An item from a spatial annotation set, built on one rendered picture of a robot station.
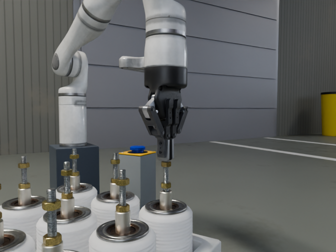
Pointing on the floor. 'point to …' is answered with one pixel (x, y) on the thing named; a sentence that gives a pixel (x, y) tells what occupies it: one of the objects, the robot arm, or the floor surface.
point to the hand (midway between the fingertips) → (165, 149)
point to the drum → (328, 113)
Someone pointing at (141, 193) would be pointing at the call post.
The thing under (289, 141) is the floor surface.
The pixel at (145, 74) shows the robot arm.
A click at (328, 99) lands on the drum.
